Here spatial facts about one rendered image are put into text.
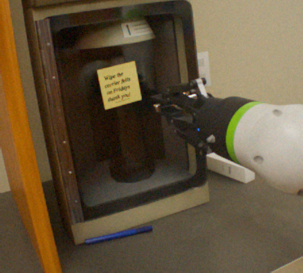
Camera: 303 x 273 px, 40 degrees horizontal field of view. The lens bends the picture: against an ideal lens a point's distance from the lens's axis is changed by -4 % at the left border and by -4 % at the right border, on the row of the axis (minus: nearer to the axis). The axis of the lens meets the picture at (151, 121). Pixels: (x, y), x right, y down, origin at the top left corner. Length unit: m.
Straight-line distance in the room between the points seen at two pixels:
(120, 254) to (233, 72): 0.85
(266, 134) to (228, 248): 0.36
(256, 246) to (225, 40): 0.82
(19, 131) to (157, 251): 0.34
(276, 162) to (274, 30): 1.14
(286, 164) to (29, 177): 0.42
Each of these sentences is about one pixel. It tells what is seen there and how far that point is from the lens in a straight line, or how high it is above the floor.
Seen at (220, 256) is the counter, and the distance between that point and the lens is 0.80.
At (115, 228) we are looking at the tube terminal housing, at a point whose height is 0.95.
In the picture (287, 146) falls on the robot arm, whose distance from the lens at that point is 0.49.
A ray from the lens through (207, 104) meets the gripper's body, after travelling 0.65.
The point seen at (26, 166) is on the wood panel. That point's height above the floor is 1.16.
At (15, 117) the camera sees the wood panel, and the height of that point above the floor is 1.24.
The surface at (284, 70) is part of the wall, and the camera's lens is 1.64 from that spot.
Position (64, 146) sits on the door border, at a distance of 0.81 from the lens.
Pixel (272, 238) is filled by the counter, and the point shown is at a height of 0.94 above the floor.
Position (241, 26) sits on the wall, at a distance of 1.51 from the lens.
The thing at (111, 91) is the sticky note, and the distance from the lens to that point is 0.81.
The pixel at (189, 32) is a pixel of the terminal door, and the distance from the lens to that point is 0.88.
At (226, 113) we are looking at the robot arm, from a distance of 0.59.
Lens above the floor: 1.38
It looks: 15 degrees down
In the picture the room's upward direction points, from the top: 7 degrees counter-clockwise
